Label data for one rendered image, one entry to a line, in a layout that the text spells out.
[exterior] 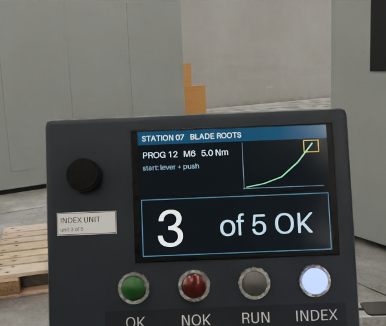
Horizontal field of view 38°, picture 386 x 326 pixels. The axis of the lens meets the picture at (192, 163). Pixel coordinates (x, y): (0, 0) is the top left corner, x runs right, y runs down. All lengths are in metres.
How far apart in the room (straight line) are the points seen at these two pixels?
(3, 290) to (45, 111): 3.02
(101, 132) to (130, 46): 5.98
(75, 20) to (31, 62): 0.65
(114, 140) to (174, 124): 0.05
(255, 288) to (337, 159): 0.13
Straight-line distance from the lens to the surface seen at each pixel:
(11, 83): 6.04
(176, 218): 0.48
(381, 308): 0.60
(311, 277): 0.48
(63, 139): 0.49
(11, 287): 3.45
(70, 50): 6.21
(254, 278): 0.48
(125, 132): 0.49
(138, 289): 0.48
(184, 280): 0.48
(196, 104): 9.16
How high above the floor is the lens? 1.30
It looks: 10 degrees down
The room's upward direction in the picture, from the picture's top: 2 degrees counter-clockwise
